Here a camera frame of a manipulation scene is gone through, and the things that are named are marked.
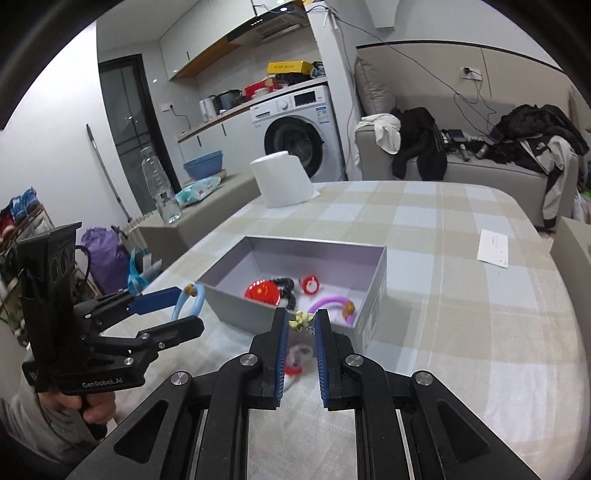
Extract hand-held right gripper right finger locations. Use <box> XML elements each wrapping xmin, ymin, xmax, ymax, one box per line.
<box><xmin>314</xmin><ymin>308</ymin><xmax>541</xmax><ymax>480</ymax></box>

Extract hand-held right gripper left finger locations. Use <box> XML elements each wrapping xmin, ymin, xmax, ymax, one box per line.
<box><xmin>65</xmin><ymin>307</ymin><xmax>289</xmax><ymax>480</ymax></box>

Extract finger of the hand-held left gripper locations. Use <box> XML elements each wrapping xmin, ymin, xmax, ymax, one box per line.
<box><xmin>74</xmin><ymin>286</ymin><xmax>182</xmax><ymax>335</ymax></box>
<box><xmin>85</xmin><ymin>316</ymin><xmax>205</xmax><ymax>365</ymax></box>

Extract clear pink hair accessory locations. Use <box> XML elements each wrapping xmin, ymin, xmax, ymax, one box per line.
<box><xmin>285</xmin><ymin>344</ymin><xmax>317</xmax><ymax>376</ymax></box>

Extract blue bracelet white character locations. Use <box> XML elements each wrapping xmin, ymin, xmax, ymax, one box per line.
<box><xmin>172</xmin><ymin>284</ymin><xmax>205</xmax><ymax>321</ymax></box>

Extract grey cardboard box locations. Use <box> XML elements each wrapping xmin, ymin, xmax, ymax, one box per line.
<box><xmin>195</xmin><ymin>235</ymin><xmax>387</xmax><ymax>354</ymax></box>

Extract purple plastic bracelet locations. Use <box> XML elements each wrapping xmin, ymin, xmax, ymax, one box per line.
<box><xmin>308</xmin><ymin>296</ymin><xmax>357</xmax><ymax>326</ymax></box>

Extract black beaded red bracelet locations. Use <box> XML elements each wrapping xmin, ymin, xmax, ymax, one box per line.
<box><xmin>244</xmin><ymin>279</ymin><xmax>282</xmax><ymax>308</ymax></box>
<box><xmin>272</xmin><ymin>276</ymin><xmax>298</xmax><ymax>311</ymax></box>

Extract person's left forearm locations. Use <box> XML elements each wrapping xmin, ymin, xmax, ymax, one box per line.
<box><xmin>0</xmin><ymin>383</ymin><xmax>100</xmax><ymax>467</ymax></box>

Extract person's left hand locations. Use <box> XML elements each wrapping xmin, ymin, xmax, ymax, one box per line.
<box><xmin>34</xmin><ymin>390</ymin><xmax>116</xmax><ymax>430</ymax></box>

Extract blue plastic bag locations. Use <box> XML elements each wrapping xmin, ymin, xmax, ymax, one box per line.
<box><xmin>128</xmin><ymin>247</ymin><xmax>162</xmax><ymax>294</ymax></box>

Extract wooden shoe rack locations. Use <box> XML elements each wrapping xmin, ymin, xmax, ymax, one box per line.
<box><xmin>0</xmin><ymin>187</ymin><xmax>100</xmax><ymax>333</ymax></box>

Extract purple plastic bag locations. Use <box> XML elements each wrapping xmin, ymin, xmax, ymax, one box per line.
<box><xmin>82</xmin><ymin>227</ymin><xmax>130</xmax><ymax>294</ymax></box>

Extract woven basket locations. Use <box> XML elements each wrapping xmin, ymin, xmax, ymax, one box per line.
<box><xmin>113</xmin><ymin>213</ymin><xmax>158</xmax><ymax>245</ymax></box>

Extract blue shoes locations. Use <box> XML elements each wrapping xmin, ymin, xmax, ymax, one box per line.
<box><xmin>9</xmin><ymin>187</ymin><xmax>40</xmax><ymax>220</ymax></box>

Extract low grey bench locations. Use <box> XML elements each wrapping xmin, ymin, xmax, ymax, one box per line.
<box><xmin>137</xmin><ymin>173</ymin><xmax>262</xmax><ymax>259</ymax></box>

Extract clear plastic water bottle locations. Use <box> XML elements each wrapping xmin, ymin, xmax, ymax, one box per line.
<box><xmin>141</xmin><ymin>147</ymin><xmax>182</xmax><ymax>224</ymax></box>

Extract wet wipes pack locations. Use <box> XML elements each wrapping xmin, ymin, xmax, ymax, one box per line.
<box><xmin>175</xmin><ymin>175</ymin><xmax>223</xmax><ymax>205</ymax></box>

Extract grey mop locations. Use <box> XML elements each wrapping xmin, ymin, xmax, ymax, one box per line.
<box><xmin>86</xmin><ymin>124</ymin><xmax>132</xmax><ymax>222</ymax></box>

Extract blue plastic basin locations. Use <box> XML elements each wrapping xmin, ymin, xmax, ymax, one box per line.
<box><xmin>182</xmin><ymin>151</ymin><xmax>225</xmax><ymax>180</ymax></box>

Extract checked tablecloth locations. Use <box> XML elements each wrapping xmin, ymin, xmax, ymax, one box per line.
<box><xmin>99</xmin><ymin>180</ymin><xmax>591</xmax><ymax>480</ymax></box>

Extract white toilet paper roll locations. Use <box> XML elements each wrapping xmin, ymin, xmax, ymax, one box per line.
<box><xmin>250</xmin><ymin>151</ymin><xmax>319</xmax><ymax>208</ymax></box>

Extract dark glass door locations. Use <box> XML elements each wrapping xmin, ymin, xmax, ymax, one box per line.
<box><xmin>98</xmin><ymin>54</ymin><xmax>181</xmax><ymax>217</ymax></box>

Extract white paper sheet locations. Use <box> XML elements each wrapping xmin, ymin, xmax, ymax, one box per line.
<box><xmin>476</xmin><ymin>228</ymin><xmax>509</xmax><ymax>268</ymax></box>

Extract black rice cooker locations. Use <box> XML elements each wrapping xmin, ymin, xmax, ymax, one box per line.
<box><xmin>213</xmin><ymin>90</ymin><xmax>243</xmax><ymax>112</ymax></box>

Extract red box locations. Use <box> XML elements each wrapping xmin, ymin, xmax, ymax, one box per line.
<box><xmin>244</xmin><ymin>79</ymin><xmax>278</xmax><ymax>100</ymax></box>

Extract white washing machine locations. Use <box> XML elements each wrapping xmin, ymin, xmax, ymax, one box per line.
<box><xmin>249</xmin><ymin>84</ymin><xmax>347</xmax><ymax>183</ymax></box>

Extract white garment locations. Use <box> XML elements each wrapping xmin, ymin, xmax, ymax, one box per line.
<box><xmin>361</xmin><ymin>113</ymin><xmax>402</xmax><ymax>155</ymax></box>

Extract grey sofa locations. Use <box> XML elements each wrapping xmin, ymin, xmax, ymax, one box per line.
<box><xmin>355</xmin><ymin>124</ymin><xmax>583</xmax><ymax>232</ymax></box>

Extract yellow cardboard box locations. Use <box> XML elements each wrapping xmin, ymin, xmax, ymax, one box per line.
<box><xmin>267</xmin><ymin>61</ymin><xmax>315</xmax><ymax>75</ymax></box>

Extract grey side table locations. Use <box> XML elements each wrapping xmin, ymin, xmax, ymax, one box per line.
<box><xmin>549</xmin><ymin>216</ymin><xmax>591</xmax><ymax>296</ymax></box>

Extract grey pillow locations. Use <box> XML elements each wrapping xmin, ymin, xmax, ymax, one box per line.
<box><xmin>353</xmin><ymin>56</ymin><xmax>397</xmax><ymax>118</ymax></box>

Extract range hood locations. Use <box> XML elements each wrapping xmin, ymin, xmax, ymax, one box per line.
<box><xmin>226</xmin><ymin>0</ymin><xmax>310</xmax><ymax>44</ymax></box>

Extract black and white jacket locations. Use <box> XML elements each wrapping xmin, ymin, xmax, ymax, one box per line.
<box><xmin>489</xmin><ymin>104</ymin><xmax>591</xmax><ymax>229</ymax></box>

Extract white wall cabinets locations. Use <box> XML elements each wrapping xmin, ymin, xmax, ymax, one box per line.
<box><xmin>159</xmin><ymin>0</ymin><xmax>259</xmax><ymax>81</ymax></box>

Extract dark hanging cable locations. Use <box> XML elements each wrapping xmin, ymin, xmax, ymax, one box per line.
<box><xmin>323</xmin><ymin>11</ymin><xmax>497</xmax><ymax>134</ymax></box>

